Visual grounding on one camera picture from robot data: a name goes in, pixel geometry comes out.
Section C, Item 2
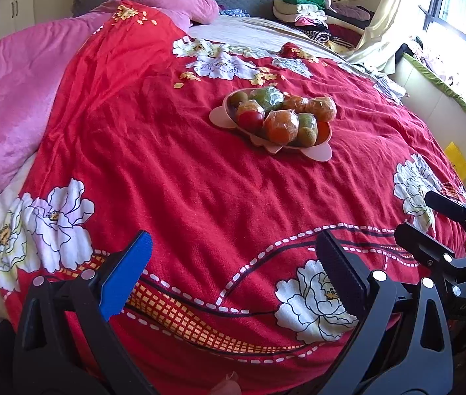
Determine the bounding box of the red tomato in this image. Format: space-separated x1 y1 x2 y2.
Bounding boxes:
237 110 265 132

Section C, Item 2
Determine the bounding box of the pink plush quilt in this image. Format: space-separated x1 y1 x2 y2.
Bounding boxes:
0 12 112 202

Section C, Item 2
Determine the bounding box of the large green citrus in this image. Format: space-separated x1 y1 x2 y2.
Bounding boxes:
249 86 286 112

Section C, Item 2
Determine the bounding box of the cream curtain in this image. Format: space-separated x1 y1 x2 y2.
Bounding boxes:
348 0 435 75

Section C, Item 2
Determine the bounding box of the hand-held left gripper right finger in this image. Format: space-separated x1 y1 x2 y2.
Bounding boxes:
315 229 454 395

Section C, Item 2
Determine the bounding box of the pink pillow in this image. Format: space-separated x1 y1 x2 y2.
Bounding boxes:
124 0 220 25

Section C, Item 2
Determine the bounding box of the small green citrus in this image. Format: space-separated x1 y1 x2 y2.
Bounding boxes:
297 113 319 131

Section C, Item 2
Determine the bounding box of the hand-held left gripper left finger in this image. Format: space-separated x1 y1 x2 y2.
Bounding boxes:
11 230 165 395

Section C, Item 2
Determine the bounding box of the person's left hand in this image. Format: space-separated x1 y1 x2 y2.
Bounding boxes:
210 372 242 395

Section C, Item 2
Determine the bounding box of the stack of folded clothes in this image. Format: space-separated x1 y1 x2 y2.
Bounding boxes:
273 0 375 46

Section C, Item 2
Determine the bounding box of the plastic-wrapped orange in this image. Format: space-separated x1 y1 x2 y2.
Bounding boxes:
305 96 337 123
264 109 299 145
235 101 266 118
282 95 308 113

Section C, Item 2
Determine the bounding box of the orange plastic plate with ears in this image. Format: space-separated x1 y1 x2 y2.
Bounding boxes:
209 87 333 162

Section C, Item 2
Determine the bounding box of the green-trimmed window seat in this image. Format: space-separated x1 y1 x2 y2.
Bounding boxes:
398 51 466 149

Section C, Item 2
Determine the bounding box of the beige bed sheet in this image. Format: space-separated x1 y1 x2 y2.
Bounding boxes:
188 16 382 70

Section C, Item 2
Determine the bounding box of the yellow flat packet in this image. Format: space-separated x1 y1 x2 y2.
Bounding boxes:
445 142 466 179

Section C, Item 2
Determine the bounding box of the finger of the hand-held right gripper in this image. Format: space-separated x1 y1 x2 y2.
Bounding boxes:
394 223 466 285
424 191 466 252

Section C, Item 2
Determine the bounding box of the red floral blanket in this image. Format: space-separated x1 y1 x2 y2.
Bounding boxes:
0 6 466 391

